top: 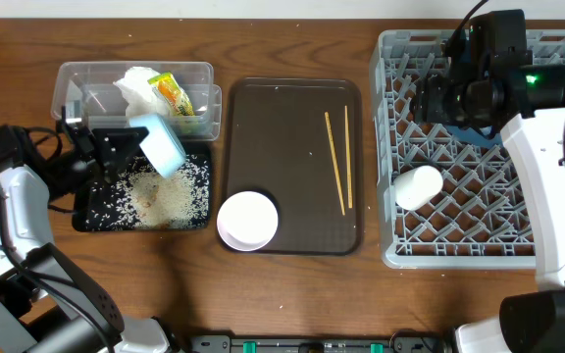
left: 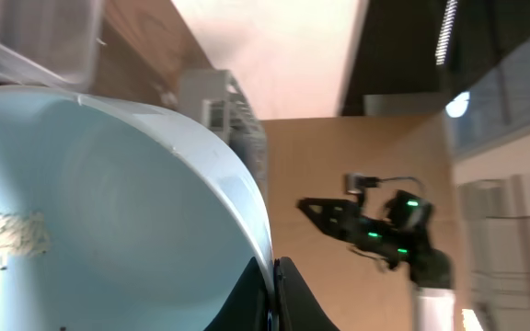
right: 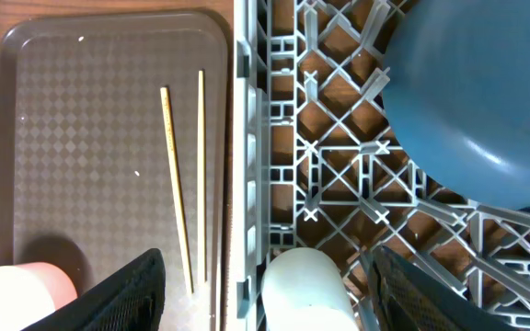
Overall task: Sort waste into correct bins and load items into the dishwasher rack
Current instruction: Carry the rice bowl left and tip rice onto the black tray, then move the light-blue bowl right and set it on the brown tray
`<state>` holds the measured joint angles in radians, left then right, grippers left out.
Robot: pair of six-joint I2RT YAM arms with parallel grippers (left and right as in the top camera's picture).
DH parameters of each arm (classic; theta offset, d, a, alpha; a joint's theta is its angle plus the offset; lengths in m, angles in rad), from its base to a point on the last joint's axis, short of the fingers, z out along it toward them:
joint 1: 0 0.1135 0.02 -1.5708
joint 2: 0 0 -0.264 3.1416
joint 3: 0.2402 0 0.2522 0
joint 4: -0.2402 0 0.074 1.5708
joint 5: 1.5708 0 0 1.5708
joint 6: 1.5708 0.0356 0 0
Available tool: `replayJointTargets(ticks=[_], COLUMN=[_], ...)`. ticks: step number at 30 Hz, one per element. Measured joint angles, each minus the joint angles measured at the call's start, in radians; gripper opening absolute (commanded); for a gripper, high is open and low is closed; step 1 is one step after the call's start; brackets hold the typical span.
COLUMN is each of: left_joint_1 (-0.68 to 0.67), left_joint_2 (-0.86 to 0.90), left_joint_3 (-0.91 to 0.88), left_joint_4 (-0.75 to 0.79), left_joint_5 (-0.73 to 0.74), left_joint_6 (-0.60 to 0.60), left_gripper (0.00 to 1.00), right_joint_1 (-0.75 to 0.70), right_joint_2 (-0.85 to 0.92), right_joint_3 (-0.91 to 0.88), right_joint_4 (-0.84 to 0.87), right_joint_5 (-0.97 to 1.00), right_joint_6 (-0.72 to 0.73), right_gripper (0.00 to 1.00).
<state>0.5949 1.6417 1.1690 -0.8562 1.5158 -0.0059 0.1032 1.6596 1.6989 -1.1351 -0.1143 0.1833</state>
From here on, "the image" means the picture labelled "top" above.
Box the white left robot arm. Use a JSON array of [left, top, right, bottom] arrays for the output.
[[0, 114, 184, 352]]

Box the dark blue bowl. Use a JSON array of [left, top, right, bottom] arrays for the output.
[[443, 126, 502, 149]]

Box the light blue small bowl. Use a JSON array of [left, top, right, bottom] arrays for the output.
[[128, 113, 186, 178]]

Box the cream plastic cup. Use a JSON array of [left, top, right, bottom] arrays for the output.
[[393, 166, 443, 211]]

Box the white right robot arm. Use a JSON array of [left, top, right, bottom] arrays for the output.
[[414, 64, 565, 352]]

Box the grey dishwasher rack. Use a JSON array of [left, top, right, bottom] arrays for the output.
[[369, 28, 565, 271]]

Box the brown serving tray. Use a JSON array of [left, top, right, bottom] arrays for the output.
[[222, 77, 364, 256]]

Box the clear plastic waste bin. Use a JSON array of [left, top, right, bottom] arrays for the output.
[[51, 61, 222, 141]]

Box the wooden chopstick left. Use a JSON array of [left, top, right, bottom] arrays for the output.
[[324, 112, 345, 216]]

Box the black waste tray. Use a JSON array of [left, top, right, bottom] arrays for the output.
[[71, 141, 214, 233]]

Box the pink plastic bowl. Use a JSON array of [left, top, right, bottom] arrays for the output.
[[217, 191, 279, 252]]

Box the yellow green snack wrapper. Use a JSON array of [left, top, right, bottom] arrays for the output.
[[147, 73, 195, 116]]

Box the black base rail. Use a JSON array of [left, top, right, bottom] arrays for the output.
[[190, 331, 456, 353]]

